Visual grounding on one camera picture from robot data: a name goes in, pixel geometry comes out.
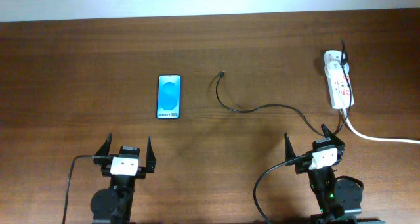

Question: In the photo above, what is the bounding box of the black charging cable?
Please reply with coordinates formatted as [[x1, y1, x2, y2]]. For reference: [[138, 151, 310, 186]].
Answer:
[[215, 39, 354, 137]]

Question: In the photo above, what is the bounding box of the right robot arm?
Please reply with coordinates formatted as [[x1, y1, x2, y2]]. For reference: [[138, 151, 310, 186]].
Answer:
[[284, 125, 364, 223]]

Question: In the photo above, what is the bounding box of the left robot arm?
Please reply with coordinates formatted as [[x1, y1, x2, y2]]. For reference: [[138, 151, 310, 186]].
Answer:
[[91, 135, 156, 223]]

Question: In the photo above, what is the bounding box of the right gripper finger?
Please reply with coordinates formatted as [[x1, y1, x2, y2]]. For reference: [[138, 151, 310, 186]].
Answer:
[[284, 133, 297, 162], [321, 124, 344, 146]]

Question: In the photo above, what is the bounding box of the blue screen smartphone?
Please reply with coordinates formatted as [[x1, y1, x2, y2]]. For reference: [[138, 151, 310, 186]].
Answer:
[[156, 74, 181, 119]]

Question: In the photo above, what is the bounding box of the white power strip cord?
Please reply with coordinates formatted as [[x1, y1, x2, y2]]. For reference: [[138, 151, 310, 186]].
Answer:
[[341, 108, 420, 145]]

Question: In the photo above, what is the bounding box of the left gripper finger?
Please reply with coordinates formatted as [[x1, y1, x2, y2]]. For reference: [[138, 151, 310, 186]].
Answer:
[[93, 133, 112, 166], [145, 137, 156, 173]]

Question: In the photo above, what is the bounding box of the white power strip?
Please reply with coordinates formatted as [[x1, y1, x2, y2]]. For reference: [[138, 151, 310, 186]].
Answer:
[[324, 50, 354, 110]]

